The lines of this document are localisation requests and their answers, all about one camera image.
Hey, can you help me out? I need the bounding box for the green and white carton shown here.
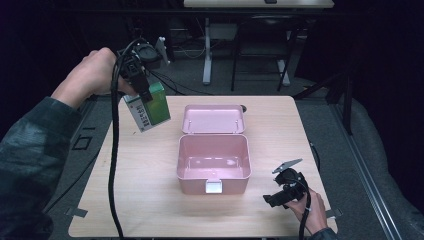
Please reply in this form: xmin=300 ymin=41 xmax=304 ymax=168
xmin=123 ymin=82 xmax=172 ymax=133

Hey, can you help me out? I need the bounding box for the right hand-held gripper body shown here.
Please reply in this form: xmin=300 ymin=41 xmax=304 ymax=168
xmin=271 ymin=158 xmax=310 ymax=202

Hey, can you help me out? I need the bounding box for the white desk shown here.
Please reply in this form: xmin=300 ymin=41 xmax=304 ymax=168
xmin=183 ymin=0 xmax=335 ymax=86

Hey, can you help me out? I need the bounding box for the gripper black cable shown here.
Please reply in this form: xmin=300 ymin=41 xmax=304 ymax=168
xmin=107 ymin=37 xmax=149 ymax=240
xmin=298 ymin=179 xmax=313 ymax=240

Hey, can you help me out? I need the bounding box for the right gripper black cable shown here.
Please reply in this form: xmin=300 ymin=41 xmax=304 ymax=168
xmin=298 ymin=179 xmax=313 ymax=240

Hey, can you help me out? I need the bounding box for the person's right hand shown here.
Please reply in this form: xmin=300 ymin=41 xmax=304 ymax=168
xmin=284 ymin=188 xmax=330 ymax=235

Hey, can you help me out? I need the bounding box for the person's left hand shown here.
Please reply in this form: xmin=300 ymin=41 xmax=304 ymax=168
xmin=51 ymin=47 xmax=135 ymax=110

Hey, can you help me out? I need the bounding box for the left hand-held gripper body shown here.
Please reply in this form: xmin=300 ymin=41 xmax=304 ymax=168
xmin=116 ymin=36 xmax=171 ymax=84

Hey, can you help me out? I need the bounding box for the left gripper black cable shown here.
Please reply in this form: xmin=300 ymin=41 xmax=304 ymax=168
xmin=107 ymin=37 xmax=149 ymax=240

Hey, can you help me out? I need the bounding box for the black chair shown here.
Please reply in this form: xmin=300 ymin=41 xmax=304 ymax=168
xmin=230 ymin=14 xmax=299 ymax=93

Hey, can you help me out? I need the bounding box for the black floor cable bundle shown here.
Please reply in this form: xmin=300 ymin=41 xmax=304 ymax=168
xmin=146 ymin=19 xmax=214 ymax=98

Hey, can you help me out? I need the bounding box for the pink plastic lidded box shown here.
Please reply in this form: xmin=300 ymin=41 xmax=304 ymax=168
xmin=176 ymin=104 xmax=253 ymax=195

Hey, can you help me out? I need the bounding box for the thin black floor cable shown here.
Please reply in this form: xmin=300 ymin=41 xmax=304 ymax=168
xmin=43 ymin=149 xmax=102 ymax=214
xmin=308 ymin=141 xmax=322 ymax=173

